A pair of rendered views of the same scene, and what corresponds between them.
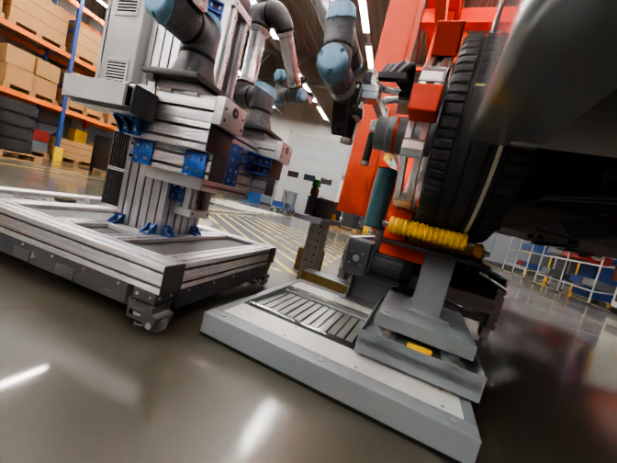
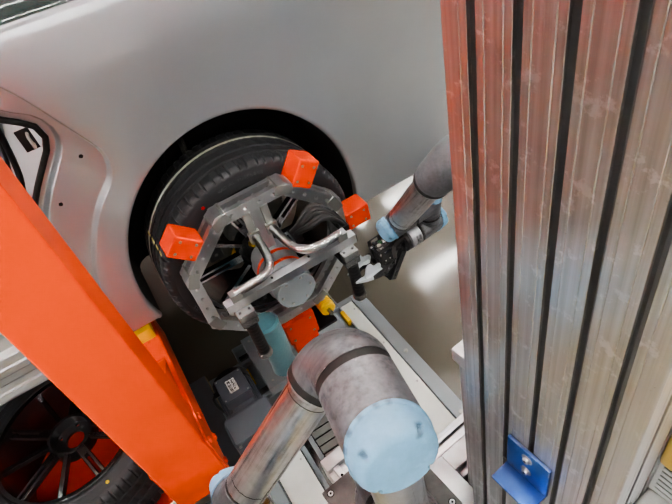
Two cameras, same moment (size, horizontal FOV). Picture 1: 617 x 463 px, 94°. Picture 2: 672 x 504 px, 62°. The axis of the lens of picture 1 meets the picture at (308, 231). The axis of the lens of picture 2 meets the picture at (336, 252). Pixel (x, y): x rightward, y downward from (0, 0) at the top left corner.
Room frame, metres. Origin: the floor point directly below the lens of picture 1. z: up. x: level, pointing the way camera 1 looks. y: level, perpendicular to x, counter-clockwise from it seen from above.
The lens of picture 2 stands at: (1.83, 0.79, 2.08)
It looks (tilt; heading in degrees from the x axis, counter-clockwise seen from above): 44 degrees down; 229
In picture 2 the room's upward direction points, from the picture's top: 16 degrees counter-clockwise
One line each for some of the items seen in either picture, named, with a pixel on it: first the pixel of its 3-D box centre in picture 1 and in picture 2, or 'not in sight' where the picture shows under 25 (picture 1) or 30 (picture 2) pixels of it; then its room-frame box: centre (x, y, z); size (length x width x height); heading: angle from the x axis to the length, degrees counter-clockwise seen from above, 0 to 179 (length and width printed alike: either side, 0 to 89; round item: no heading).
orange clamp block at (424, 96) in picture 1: (424, 104); (352, 212); (0.82, -0.22, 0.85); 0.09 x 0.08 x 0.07; 159
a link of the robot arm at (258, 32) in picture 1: (253, 57); (396, 484); (1.59, 0.51, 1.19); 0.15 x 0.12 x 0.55; 60
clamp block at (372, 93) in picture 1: (366, 93); (344, 251); (1.03, -0.08, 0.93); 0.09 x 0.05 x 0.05; 69
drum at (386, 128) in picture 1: (403, 136); (281, 271); (1.14, -0.27, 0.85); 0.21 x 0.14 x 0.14; 69
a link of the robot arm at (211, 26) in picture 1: (200, 35); not in sight; (1.04, 0.53, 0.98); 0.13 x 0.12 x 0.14; 163
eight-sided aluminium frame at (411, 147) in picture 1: (422, 139); (272, 259); (1.11, -0.33, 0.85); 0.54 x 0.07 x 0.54; 159
